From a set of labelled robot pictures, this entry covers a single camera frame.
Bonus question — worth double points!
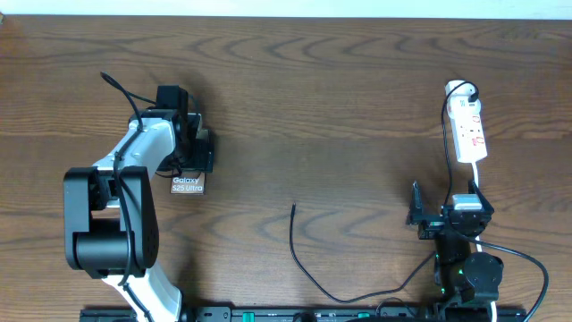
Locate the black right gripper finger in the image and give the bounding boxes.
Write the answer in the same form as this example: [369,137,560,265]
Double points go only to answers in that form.
[468,180,492,210]
[409,181,424,215]

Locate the Galaxy smartphone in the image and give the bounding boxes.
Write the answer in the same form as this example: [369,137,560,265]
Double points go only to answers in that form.
[170,173,206,195]

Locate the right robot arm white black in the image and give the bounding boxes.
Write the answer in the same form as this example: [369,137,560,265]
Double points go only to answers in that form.
[407,181,504,321]

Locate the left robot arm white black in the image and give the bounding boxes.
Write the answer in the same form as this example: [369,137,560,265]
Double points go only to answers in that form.
[63,109,197,321]

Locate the white power strip, red switches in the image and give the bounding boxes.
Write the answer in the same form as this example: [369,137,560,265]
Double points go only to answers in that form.
[445,80,487,164]

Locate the black charging cable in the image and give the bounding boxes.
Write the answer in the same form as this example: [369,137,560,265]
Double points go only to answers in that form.
[289,80,481,305]

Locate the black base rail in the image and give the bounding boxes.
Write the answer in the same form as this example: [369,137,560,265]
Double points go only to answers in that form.
[79,306,526,322]

